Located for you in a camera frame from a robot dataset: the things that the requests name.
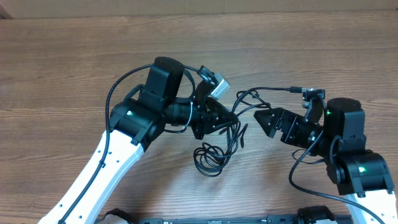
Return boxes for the black usb cables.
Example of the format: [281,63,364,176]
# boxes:
[193,86,303,177]

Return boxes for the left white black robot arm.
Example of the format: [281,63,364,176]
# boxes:
[40,57,238,223]

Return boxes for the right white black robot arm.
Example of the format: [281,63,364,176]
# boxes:
[254,96,397,223]

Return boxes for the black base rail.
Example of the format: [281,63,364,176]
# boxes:
[95,205,354,224]

